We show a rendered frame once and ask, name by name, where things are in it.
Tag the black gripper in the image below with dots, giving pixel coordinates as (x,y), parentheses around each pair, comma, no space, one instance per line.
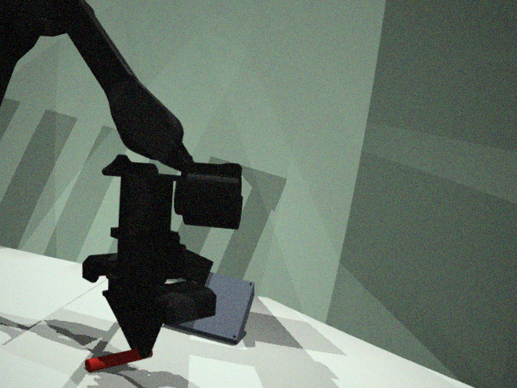
(137,293)

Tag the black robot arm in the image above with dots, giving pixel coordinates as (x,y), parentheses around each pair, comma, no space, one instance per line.
(206,194)

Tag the red peg with white band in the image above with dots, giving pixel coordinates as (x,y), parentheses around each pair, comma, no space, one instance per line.
(111,360)

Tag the grey sloped panel with hole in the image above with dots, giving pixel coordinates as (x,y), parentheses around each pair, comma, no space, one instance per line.
(233,302)

